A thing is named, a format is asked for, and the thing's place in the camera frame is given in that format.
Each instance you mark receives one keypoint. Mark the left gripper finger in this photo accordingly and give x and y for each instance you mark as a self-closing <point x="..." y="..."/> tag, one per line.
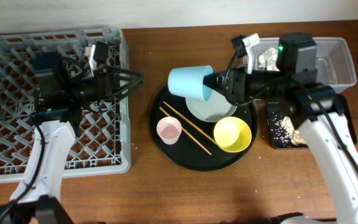
<point x="129" y="87"/>
<point x="122" y="74"/>

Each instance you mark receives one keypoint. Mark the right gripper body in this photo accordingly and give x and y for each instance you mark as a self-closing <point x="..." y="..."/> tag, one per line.
<point x="240" y="92"/>

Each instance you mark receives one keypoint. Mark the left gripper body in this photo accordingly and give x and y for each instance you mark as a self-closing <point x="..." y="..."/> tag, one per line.
<point x="101" y="89"/>

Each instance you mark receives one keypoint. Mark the blue cup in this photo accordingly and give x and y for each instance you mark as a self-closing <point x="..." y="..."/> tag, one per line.
<point x="187" y="82"/>

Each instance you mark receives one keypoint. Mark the grey plate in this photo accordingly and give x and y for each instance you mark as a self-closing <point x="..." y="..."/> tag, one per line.
<point x="216" y="108"/>

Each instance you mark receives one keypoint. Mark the white paper waste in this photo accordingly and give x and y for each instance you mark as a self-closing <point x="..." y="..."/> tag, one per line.
<point x="267" y="61"/>

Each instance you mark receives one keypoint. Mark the yellow bowl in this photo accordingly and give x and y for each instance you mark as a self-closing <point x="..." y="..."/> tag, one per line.
<point x="232" y="134"/>

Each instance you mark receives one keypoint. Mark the pink cup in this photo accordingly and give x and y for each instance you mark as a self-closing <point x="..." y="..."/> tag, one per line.
<point x="169" y="130"/>

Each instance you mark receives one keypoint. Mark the food scraps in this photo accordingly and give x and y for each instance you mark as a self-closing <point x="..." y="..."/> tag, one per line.
<point x="284" y="135"/>

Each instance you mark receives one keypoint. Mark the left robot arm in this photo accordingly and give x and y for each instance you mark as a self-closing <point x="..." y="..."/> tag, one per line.
<point x="57" y="118"/>

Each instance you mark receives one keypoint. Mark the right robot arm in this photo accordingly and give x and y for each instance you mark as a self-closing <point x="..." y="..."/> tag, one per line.
<point x="315" y="110"/>

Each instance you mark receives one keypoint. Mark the grey dishwasher rack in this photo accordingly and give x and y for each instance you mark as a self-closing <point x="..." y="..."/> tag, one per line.
<point x="103" y="143"/>

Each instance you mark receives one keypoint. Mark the upper wooden chopstick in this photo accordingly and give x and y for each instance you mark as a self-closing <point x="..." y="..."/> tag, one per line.
<point x="191" y="123"/>

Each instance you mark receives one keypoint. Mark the wooden chopstick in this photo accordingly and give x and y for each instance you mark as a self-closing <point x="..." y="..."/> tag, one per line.
<point x="186" y="132"/>
<point x="191" y="123"/>

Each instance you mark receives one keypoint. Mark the lower wooden chopstick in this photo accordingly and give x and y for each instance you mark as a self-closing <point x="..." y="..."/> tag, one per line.
<point x="186" y="132"/>

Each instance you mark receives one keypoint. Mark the round black tray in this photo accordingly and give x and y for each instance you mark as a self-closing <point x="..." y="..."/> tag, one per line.
<point x="196" y="152"/>

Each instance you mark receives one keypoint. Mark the black rectangular tray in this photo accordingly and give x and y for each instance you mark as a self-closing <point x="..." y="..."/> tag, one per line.
<point x="273" y="109"/>

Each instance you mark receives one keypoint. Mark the clear plastic bin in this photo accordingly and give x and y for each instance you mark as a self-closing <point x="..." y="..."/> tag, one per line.
<point x="333" y="61"/>

